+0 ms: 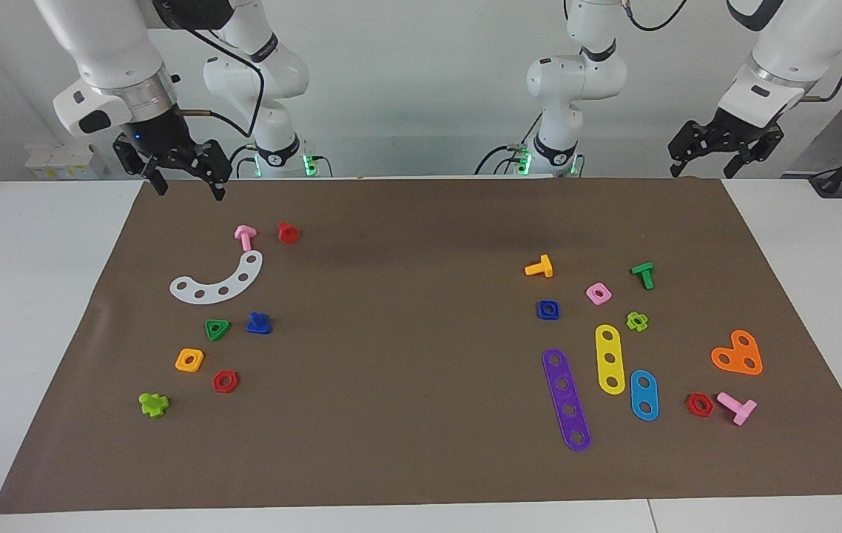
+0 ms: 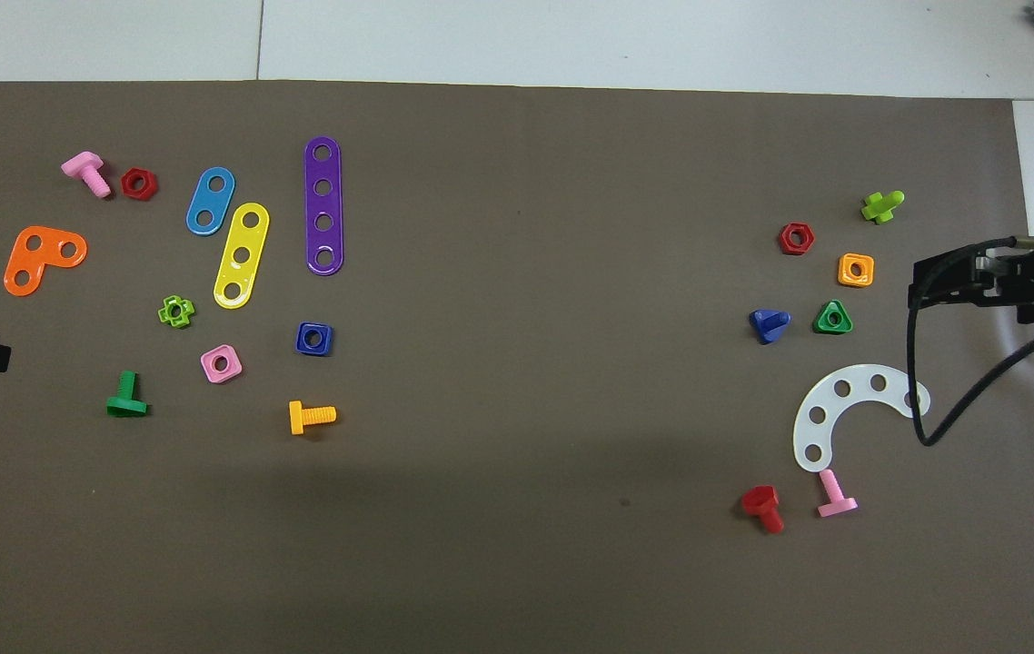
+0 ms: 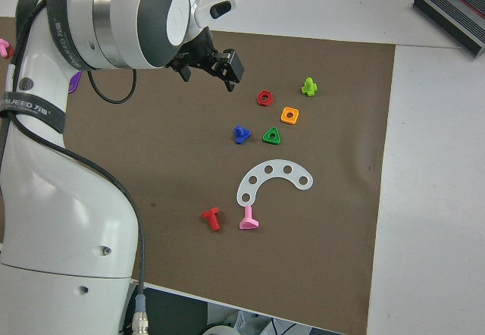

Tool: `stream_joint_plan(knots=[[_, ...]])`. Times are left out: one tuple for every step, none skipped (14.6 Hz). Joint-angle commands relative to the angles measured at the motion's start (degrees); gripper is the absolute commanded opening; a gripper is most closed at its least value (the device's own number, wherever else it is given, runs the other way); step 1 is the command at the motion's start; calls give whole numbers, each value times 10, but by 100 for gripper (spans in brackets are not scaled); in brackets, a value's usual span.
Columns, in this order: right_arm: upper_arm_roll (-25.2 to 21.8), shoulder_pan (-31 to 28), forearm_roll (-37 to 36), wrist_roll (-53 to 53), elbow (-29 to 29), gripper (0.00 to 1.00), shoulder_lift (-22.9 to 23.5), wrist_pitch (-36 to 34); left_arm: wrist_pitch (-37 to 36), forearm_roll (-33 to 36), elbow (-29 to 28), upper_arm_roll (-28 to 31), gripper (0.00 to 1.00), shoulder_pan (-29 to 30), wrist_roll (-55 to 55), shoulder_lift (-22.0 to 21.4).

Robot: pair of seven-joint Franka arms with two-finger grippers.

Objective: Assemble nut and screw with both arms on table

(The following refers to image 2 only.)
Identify dark green plastic screw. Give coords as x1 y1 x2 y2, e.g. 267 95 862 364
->
105 370 150 419

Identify orange square plastic nut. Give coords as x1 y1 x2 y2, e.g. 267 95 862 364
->
837 253 876 289

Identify purple four-hole plastic strip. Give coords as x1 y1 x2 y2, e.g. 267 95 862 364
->
303 136 345 276

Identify yellow three-hole plastic strip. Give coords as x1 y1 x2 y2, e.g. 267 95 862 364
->
213 202 271 311

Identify blue triangle-head plastic screw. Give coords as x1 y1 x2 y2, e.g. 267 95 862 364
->
749 308 792 346

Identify blue two-hole plastic strip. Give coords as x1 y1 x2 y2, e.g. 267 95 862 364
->
185 166 236 237

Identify orange angled three-hole plate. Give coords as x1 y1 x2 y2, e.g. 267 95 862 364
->
4 225 89 297

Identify brown table mat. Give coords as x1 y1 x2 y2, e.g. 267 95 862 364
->
0 80 1034 654

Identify pink plastic screw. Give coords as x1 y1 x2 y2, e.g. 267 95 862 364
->
60 151 113 199
816 469 860 520

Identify blue square plastic nut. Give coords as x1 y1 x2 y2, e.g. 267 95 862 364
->
295 322 334 357

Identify red plastic screw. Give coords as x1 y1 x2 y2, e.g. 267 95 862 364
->
741 485 786 535

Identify pink square plastic nut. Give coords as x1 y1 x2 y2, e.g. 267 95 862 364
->
200 344 244 384

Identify lime green cross-head screw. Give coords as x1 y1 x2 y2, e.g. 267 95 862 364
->
860 190 906 225

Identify yellow plastic screw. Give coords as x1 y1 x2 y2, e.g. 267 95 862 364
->
288 400 338 437

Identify white curved five-hole strip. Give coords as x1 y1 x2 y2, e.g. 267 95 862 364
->
792 364 932 474

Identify green triangular plastic nut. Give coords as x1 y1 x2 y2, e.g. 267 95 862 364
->
813 299 854 335

